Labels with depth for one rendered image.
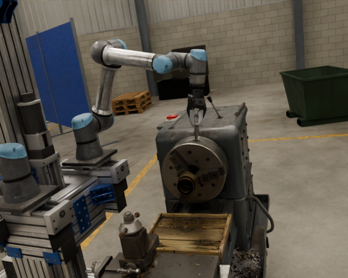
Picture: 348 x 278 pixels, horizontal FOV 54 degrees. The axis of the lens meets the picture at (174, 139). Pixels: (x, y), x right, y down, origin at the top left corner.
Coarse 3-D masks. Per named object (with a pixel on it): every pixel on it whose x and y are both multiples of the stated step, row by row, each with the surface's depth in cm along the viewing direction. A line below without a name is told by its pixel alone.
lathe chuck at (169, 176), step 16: (176, 144) 170; (192, 144) 160; (208, 144) 163; (192, 160) 162; (208, 160) 160; (224, 160) 164; (176, 176) 167; (224, 176) 160; (176, 192) 170; (192, 192) 167; (208, 192) 165
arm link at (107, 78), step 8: (104, 40) 170; (112, 40) 173; (120, 40) 178; (120, 48) 174; (112, 64) 176; (104, 72) 180; (112, 72) 180; (104, 80) 182; (112, 80) 182; (104, 88) 184; (112, 88) 186; (104, 96) 186; (112, 96) 189; (96, 104) 190; (104, 104) 188; (96, 112) 189; (104, 112) 190; (104, 120) 192; (112, 120) 198; (104, 128) 194
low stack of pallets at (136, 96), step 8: (120, 96) 979; (128, 96) 955; (136, 96) 931; (144, 96) 958; (112, 104) 925; (120, 104) 926; (128, 104) 915; (136, 104) 908; (144, 104) 951; (120, 112) 965; (128, 112) 921
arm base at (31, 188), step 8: (24, 176) 142; (32, 176) 147; (8, 184) 140; (16, 184) 140; (24, 184) 141; (32, 184) 144; (8, 192) 140; (16, 192) 140; (24, 192) 141; (32, 192) 143; (8, 200) 140; (16, 200) 140; (24, 200) 141
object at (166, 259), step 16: (112, 256) 129; (176, 256) 122; (192, 256) 120; (208, 256) 119; (96, 272) 120; (112, 272) 119; (144, 272) 115; (160, 272) 114; (176, 272) 113; (192, 272) 112; (208, 272) 111
